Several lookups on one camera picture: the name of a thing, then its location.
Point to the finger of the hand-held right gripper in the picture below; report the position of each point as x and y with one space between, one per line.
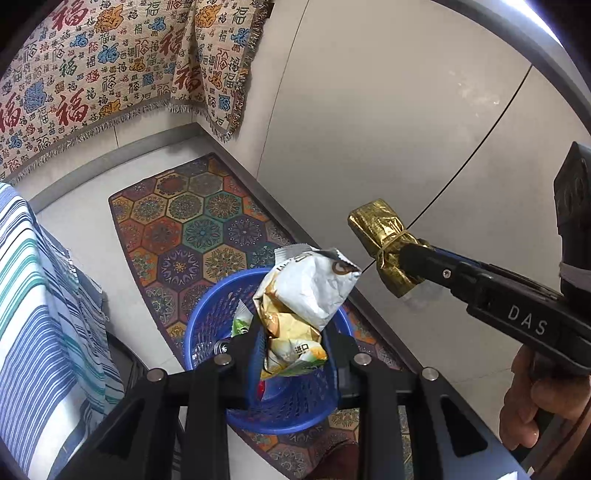
457 258
438 272

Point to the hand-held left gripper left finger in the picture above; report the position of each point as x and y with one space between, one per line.
244 369

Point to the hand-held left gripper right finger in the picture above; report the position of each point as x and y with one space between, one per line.
341 369

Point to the green wrapper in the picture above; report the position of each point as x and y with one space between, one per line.
240 323

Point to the blue plastic waste basket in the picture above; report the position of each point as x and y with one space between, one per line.
217 304

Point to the gold foil wrapper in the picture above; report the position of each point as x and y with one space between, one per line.
378 226

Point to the white yellow chips bag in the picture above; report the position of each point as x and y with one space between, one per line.
300 295

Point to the person's right hand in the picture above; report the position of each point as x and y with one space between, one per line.
517 406

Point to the dark red slipper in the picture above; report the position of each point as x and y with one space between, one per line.
339 464

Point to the white kitchen cabinet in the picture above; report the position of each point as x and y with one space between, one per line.
369 115

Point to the hexagon patterned floor mat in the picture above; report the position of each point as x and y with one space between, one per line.
184 207

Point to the blue striped tablecloth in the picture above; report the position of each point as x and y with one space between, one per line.
37 300

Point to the small patterned blanket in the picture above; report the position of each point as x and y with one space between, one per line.
217 69

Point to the large patterned blanket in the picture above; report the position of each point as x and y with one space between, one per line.
92 69

